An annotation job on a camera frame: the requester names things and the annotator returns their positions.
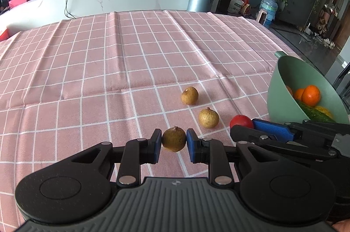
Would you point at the yellow-green pear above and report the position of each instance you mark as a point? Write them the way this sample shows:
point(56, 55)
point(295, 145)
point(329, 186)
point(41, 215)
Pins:
point(326, 110)

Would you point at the green cucumber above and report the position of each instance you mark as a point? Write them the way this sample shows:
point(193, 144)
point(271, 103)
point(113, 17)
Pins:
point(314, 113)

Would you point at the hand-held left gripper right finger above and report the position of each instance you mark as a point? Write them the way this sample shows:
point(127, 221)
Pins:
point(192, 148)

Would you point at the pink checked tablecloth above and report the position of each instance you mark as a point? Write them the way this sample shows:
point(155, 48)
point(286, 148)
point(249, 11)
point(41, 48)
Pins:
point(109, 71)

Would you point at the white plastic bag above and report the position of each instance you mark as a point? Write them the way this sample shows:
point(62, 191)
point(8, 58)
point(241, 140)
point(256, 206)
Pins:
point(236, 4)

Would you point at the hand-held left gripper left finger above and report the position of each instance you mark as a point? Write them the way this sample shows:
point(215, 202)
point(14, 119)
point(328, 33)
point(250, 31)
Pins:
point(156, 145)

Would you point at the small white space heater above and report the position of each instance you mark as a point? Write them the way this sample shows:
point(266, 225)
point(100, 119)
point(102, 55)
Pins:
point(261, 16)

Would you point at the green colander bowl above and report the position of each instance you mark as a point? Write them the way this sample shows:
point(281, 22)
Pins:
point(281, 84)

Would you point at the blue water jug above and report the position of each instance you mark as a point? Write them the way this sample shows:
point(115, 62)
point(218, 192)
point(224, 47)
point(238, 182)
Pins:
point(269, 8)

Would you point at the pink product boxes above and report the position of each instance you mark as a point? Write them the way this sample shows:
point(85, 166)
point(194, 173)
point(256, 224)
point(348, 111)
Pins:
point(3, 34)

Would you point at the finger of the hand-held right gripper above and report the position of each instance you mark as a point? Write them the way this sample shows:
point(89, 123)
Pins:
point(273, 128)
point(251, 135)

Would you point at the brown longan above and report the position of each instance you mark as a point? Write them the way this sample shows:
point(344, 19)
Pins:
point(174, 139)
point(189, 95)
point(208, 117)

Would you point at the dark grey cabinet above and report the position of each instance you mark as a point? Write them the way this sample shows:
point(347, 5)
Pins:
point(296, 2)

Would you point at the orange mandarin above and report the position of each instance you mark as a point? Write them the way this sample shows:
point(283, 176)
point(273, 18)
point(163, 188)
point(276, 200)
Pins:
point(299, 94)
point(311, 95)
point(289, 90)

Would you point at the small red tomato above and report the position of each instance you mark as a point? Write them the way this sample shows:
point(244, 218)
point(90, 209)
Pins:
point(240, 120)

